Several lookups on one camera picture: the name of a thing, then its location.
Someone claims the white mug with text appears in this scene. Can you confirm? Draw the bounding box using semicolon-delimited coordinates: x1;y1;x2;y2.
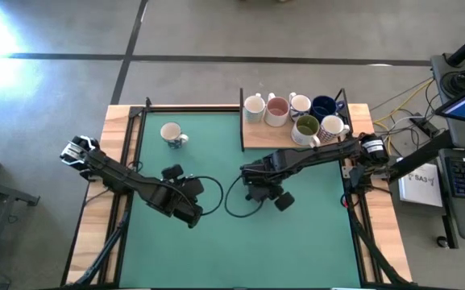
290;114;322;149

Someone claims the blue flower white mug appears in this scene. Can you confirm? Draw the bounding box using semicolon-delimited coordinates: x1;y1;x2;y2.
160;121;190;150
288;91;313;123

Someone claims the dark blue mug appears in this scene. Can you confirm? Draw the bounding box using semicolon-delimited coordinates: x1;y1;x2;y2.
310;94;346;124

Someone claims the white mug pink inside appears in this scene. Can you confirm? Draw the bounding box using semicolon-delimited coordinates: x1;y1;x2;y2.
264;92;291;128

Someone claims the wooden shelf with black frame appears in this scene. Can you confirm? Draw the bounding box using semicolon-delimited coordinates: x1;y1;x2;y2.
239;87;354;151

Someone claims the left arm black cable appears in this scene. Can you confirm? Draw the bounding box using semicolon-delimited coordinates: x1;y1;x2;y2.
191;175;226;217

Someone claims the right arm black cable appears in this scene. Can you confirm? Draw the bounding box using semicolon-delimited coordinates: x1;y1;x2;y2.
223;175;265;219

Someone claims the coiled black cable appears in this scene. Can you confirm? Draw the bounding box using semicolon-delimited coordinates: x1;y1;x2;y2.
439;70;465;97

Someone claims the yellow cable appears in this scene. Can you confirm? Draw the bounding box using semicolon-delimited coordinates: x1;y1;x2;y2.
372;78;435;156

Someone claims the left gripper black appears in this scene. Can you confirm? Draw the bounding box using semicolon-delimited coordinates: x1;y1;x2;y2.
155;178;206;230

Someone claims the white box labelled SA3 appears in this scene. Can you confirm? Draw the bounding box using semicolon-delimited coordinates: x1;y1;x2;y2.
397;162;444;209

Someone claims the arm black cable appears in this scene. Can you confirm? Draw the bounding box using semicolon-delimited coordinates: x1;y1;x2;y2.
223;175;265;219
191;175;226;217

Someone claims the green patterned white mug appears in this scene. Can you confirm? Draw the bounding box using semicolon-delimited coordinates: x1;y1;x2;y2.
243;93;267;125

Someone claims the red patterned white mug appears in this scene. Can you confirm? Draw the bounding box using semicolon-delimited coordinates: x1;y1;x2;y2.
318;114;351;143

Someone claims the black metal table frame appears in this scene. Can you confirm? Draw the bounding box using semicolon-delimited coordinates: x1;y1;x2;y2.
60;96;415;289

